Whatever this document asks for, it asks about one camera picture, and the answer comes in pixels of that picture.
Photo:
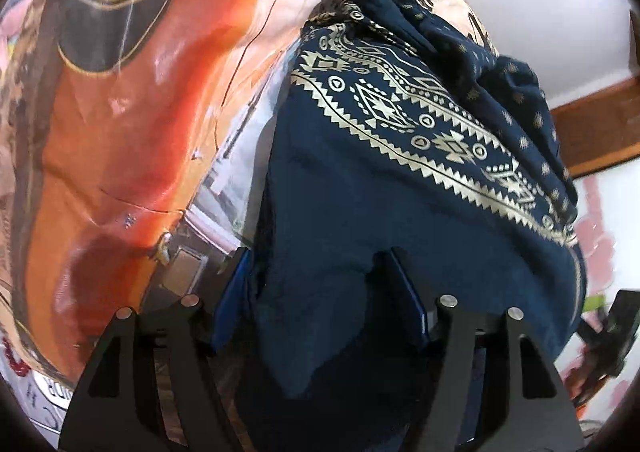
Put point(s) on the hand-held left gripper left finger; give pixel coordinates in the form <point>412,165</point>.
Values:
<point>235,279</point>

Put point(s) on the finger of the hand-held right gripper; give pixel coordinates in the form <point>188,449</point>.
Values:
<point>597,349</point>

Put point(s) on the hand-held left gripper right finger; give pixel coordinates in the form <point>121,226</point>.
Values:
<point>406,292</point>

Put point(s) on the navy patterned dress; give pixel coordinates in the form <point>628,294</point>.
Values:
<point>350,182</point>

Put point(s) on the pink door sticker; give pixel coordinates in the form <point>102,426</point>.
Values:
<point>597,232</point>

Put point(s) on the printed bed sheet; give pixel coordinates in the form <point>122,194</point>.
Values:
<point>125,107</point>

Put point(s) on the white wardrobe with wooden frame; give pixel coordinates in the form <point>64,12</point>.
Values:
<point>595,132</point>

